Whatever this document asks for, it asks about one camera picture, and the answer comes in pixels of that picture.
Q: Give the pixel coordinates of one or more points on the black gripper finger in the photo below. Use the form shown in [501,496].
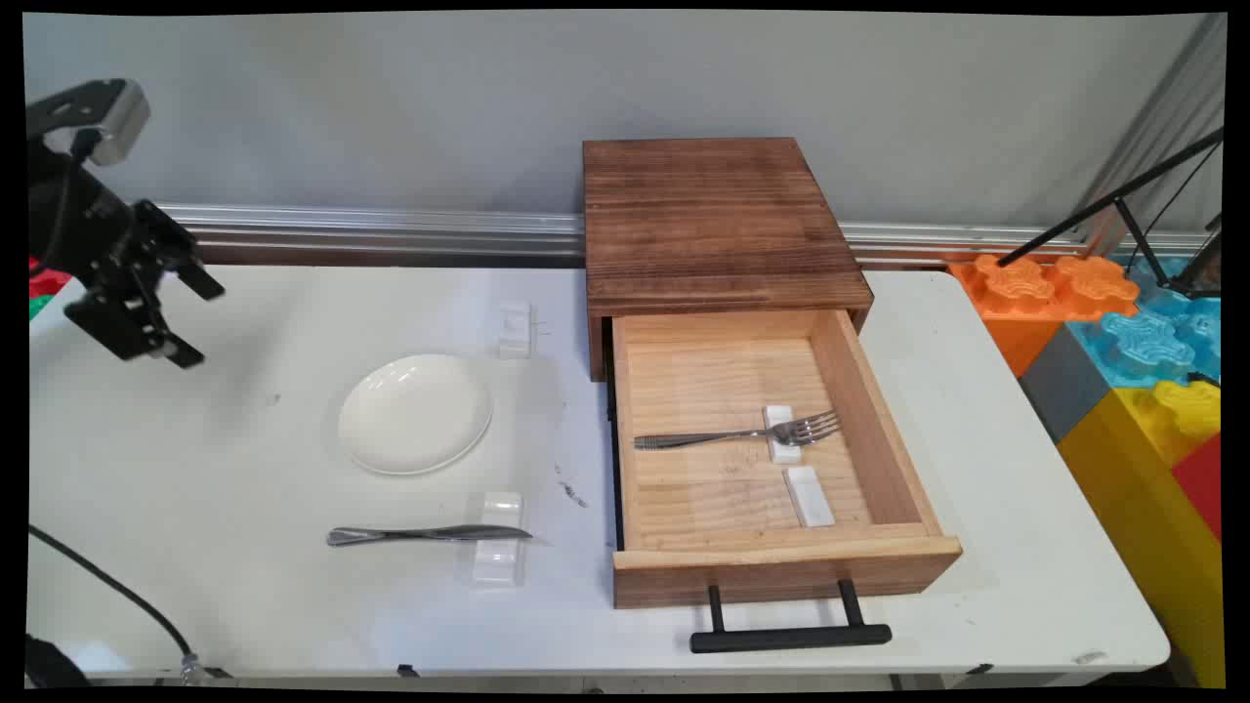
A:
[171,244]
[122,327]

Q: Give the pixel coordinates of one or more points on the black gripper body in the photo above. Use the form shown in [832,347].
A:
[73,220]

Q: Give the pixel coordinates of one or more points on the silver table knife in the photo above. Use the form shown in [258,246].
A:
[430,533]

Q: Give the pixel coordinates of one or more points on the red foam block with studs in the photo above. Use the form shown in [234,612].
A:
[44,281]

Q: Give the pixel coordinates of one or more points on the green foam block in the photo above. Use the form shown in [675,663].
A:
[37,306]

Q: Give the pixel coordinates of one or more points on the white round plate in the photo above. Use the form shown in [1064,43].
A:
[415,415]

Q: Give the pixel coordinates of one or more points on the white ceramic cutlery rest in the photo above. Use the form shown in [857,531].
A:
[515,330]
[782,444]
[810,496]
[496,561]

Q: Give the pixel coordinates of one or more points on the dark wooden cabinet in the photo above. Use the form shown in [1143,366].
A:
[713,225]

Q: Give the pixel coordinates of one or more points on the silver fork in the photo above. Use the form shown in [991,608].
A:
[723,436]

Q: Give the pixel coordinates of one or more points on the light wooden drawer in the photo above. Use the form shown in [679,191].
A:
[742,488]

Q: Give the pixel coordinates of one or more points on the orange foam block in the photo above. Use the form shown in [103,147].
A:
[1025,293]

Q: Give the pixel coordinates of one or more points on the grey foam block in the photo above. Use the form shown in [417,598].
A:
[1069,386]

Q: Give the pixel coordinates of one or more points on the black tripod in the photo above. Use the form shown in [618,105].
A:
[1123,195]

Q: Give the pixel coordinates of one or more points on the blue foam block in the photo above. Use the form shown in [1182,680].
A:
[1147,337]

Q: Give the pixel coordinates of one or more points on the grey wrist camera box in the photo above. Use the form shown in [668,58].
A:
[103,117]

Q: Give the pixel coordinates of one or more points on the aluminium rail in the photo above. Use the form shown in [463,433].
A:
[391,229]

